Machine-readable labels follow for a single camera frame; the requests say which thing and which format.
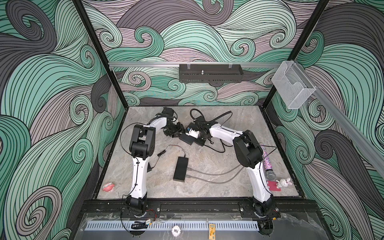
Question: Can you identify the dark grey box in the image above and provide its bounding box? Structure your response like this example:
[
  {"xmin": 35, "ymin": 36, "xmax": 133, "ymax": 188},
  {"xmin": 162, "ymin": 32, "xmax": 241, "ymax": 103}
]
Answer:
[{"xmin": 179, "ymin": 133, "xmax": 196, "ymax": 146}]

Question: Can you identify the black cable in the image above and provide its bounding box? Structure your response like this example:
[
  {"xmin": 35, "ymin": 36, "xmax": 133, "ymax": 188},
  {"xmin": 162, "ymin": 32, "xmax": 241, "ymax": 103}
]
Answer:
[{"xmin": 205, "ymin": 138, "xmax": 234, "ymax": 154}]

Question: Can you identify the grey ethernet cable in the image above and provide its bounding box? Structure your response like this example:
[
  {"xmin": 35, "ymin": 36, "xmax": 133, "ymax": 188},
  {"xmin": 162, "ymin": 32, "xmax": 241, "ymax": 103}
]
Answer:
[
  {"xmin": 186, "ymin": 163, "xmax": 243, "ymax": 177},
  {"xmin": 185, "ymin": 166, "xmax": 245, "ymax": 184}
]

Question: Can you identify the black network switch box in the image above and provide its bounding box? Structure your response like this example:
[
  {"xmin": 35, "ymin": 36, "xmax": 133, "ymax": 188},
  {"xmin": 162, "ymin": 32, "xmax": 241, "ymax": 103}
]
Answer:
[{"xmin": 173, "ymin": 157, "xmax": 189, "ymax": 183}]

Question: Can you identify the black power adapter with cable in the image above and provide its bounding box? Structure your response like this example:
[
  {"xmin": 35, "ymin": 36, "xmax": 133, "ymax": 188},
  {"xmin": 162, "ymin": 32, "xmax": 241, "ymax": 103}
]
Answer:
[{"xmin": 146, "ymin": 144, "xmax": 187, "ymax": 174}]

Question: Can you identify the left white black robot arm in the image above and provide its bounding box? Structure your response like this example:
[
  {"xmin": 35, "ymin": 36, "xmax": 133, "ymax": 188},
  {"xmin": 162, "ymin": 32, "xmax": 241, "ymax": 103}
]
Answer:
[{"xmin": 125, "ymin": 107, "xmax": 184, "ymax": 215}]

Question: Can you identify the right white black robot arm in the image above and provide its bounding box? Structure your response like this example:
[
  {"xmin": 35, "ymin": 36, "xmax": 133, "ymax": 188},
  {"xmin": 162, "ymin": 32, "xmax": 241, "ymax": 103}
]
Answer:
[{"xmin": 186, "ymin": 109, "xmax": 280, "ymax": 218}]

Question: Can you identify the glitter purple microphone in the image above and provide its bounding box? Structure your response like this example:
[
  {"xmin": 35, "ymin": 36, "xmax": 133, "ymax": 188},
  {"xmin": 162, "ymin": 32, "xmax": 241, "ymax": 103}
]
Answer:
[{"xmin": 261, "ymin": 145, "xmax": 277, "ymax": 181}]

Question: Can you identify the pink toy left side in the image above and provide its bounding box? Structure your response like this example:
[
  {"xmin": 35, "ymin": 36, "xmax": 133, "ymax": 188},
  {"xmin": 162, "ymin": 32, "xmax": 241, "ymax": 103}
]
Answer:
[{"xmin": 102, "ymin": 183, "xmax": 115, "ymax": 192}]

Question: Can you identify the pink toy with bunny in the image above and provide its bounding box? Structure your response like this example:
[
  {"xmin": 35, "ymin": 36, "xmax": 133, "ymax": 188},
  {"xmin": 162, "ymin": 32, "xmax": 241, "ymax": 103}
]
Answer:
[{"xmin": 267, "ymin": 178, "xmax": 293, "ymax": 192}]

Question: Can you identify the yellow label tag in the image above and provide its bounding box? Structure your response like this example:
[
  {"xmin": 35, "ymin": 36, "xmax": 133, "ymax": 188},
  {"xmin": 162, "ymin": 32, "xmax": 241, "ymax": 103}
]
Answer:
[{"xmin": 209, "ymin": 224, "xmax": 216, "ymax": 240}]

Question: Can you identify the round white sticker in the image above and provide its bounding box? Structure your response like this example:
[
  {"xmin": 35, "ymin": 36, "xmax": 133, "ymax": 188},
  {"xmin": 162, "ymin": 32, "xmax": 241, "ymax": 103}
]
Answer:
[{"xmin": 171, "ymin": 226, "xmax": 181, "ymax": 237}]

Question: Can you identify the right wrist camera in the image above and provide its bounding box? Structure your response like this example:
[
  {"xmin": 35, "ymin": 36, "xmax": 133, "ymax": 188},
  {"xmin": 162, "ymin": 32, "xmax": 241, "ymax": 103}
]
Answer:
[{"xmin": 186, "ymin": 127, "xmax": 200, "ymax": 139}]

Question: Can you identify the black perforated wall tray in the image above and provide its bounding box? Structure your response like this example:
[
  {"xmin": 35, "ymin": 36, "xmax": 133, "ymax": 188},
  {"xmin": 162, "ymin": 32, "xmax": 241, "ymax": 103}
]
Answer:
[{"xmin": 179, "ymin": 64, "xmax": 244, "ymax": 84}]

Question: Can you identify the clear acrylic wall holder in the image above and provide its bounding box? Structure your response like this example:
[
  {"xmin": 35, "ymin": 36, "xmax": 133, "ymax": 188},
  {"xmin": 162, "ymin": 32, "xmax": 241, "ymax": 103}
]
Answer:
[{"xmin": 272, "ymin": 61, "xmax": 316, "ymax": 110}]

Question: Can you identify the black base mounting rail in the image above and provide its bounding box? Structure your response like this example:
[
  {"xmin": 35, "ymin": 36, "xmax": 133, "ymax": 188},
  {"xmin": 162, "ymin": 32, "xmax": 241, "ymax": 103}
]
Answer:
[{"xmin": 80, "ymin": 197, "xmax": 319, "ymax": 219}]

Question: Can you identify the white slotted cable duct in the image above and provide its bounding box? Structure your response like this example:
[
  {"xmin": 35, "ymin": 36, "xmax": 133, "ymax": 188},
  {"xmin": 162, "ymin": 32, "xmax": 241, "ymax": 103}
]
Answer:
[{"xmin": 85, "ymin": 220, "xmax": 259, "ymax": 231}]

